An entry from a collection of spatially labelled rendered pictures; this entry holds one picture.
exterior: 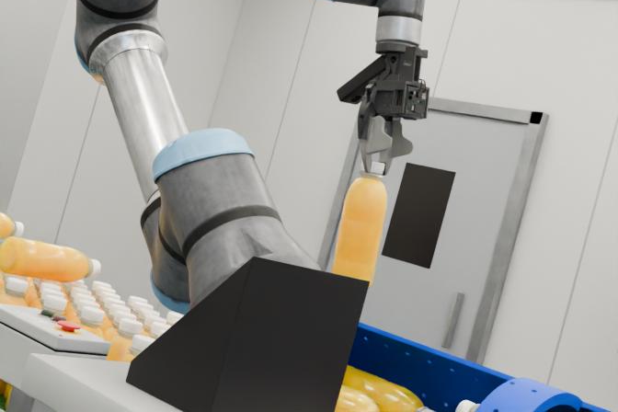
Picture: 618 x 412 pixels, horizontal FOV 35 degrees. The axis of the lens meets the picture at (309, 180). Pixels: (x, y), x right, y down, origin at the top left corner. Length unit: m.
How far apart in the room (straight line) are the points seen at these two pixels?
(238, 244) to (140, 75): 0.42
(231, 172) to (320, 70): 5.31
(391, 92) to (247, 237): 0.64
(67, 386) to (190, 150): 0.29
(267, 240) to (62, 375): 0.25
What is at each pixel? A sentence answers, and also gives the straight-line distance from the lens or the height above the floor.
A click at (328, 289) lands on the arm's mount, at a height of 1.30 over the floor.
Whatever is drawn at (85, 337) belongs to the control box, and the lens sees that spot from 1.55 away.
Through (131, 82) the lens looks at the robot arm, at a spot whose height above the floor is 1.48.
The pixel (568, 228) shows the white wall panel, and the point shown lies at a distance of 5.14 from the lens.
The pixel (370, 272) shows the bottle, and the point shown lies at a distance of 1.64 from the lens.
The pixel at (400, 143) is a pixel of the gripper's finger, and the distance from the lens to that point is 1.66.
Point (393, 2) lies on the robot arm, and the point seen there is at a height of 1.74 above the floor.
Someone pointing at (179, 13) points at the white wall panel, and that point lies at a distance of 6.76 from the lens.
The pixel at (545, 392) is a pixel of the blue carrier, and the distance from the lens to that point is 1.33.
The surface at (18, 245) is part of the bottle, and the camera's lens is 1.95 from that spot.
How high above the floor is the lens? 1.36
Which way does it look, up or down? 2 degrees up
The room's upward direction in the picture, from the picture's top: 15 degrees clockwise
